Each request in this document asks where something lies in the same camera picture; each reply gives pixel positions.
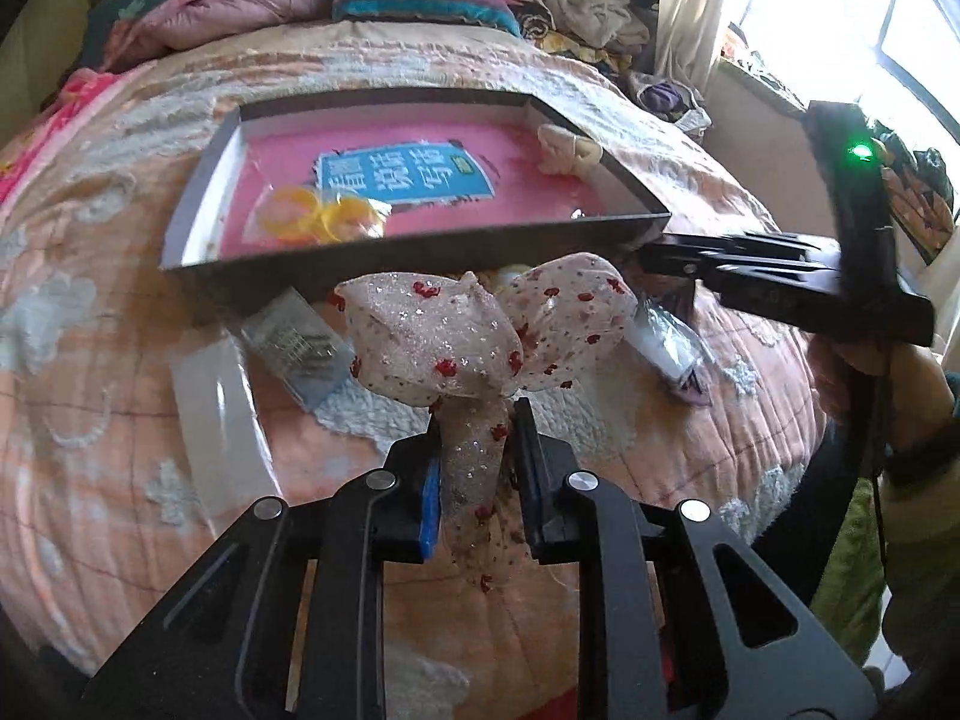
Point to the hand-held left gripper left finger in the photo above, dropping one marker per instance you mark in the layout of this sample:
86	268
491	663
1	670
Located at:
430	499

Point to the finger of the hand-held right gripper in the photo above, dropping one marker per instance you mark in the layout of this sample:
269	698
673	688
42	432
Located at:
750	247
679	266

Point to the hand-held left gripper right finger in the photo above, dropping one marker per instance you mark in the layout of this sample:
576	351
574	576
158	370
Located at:
531	487

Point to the sheer red-dotted hair bow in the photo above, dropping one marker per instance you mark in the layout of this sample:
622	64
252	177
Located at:
420	330

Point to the dark shallow cardboard box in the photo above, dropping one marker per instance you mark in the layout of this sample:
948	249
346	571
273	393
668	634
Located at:
262	274

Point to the person's right hand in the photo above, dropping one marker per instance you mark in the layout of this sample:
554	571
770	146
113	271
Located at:
915	397

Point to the clear packet with purple end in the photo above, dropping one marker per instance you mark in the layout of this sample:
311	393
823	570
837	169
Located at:
667	349

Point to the colourful patterned cloth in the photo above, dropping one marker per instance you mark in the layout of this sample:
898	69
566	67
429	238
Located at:
926	195

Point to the basket with laundry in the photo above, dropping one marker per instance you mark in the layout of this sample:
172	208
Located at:
667	101

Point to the clear packet of hairpins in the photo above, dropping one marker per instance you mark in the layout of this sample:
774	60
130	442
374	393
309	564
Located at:
296	345

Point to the empty clear plastic packet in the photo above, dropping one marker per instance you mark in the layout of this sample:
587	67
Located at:
214	420

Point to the window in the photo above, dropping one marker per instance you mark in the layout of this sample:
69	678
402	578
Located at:
825	7

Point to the cream curtain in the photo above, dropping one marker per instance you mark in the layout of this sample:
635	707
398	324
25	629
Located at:
694	0

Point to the pile of clothes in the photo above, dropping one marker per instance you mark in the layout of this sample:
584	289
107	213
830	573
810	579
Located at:
585	0

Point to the bag of yellow rings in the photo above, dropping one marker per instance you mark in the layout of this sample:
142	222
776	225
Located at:
289	214

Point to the purple and teal striped pillow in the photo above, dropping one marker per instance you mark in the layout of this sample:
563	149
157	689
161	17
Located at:
427	7

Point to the folded pink and teal duvet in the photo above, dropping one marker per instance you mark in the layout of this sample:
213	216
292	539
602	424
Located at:
225	7

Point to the pink towel blanket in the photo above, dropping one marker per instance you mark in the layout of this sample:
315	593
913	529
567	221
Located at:
45	127

